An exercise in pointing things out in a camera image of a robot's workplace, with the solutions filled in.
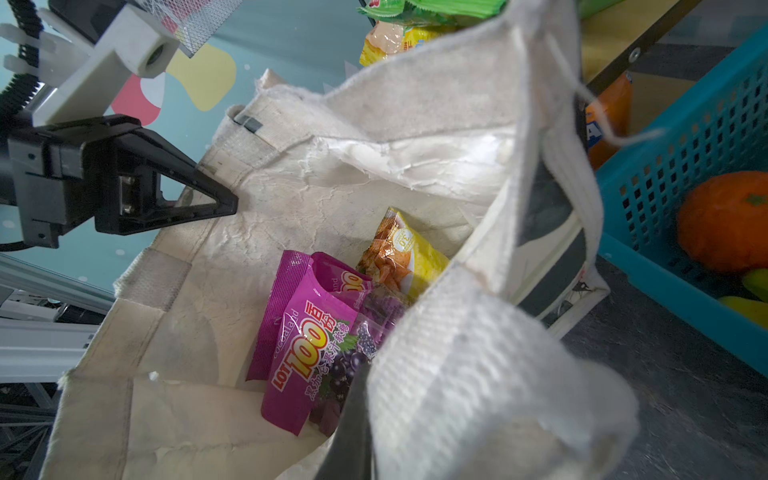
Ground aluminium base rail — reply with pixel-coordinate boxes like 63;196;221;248
1;254;114;479

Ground beige canvas tote bag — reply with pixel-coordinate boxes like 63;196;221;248
41;1;639;479

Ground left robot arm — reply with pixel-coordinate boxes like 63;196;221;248
1;1;238;252

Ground orange soda can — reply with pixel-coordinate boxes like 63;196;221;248
585;72;633;171

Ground banana bunch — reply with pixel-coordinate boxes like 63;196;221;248
718;268;768;329

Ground purple candy bag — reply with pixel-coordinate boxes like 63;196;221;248
246;250;408;435

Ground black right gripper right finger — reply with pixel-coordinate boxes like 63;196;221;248
315;364;375;480

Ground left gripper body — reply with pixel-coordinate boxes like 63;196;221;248
0;113;145;250

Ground yellow snack bag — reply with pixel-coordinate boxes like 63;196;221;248
357;208;450;302

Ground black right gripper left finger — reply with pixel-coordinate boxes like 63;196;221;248
94;128;238;236

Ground teal plastic fruit basket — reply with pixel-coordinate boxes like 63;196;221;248
593;23;768;379

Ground yellow chips bag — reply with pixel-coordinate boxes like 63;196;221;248
359;22;452;67

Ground wooden black-frame shelf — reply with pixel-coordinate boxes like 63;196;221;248
581;0;699;96

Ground orange tangerine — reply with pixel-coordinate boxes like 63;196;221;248
677;171;767;274

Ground green snack bag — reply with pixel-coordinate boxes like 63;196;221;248
358;0;625;28

